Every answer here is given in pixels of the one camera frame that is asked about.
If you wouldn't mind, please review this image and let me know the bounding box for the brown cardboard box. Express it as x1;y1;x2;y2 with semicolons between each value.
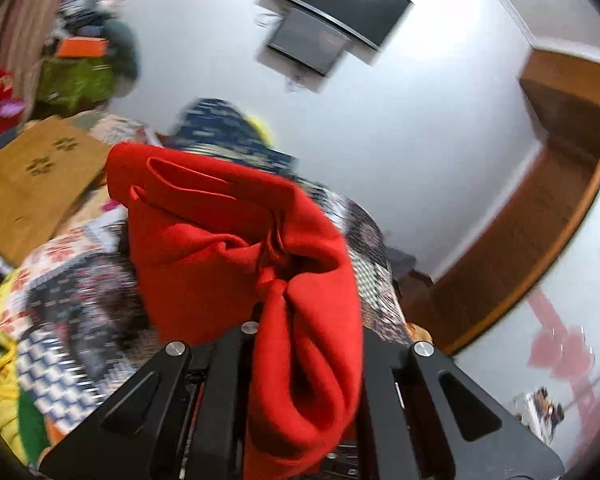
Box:
0;117;110;266

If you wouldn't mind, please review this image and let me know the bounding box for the small grey wall monitor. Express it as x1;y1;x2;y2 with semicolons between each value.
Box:
266;9;350;76

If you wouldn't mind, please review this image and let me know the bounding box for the pile of grey clothes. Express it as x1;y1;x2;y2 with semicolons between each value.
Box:
54;0;141;86

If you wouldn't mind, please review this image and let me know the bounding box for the patchwork patterned bedspread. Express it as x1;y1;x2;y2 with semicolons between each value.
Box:
0;109;416;441

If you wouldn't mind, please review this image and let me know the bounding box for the green storage box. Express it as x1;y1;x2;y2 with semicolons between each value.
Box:
35;56;114;113

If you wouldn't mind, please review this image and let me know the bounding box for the red garment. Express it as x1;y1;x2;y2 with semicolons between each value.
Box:
106;143;363;479

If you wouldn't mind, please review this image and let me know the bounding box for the brown wooden wardrobe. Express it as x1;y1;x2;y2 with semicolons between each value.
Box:
402;49;600;356

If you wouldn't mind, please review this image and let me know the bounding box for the yellow printed cloth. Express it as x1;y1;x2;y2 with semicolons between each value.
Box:
0;271;28;465

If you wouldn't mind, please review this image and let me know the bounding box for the orange box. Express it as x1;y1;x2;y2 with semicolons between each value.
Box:
55;36;108;58

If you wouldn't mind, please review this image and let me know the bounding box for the dark patterned folded garment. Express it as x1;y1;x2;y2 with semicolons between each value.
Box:
162;99;296;180

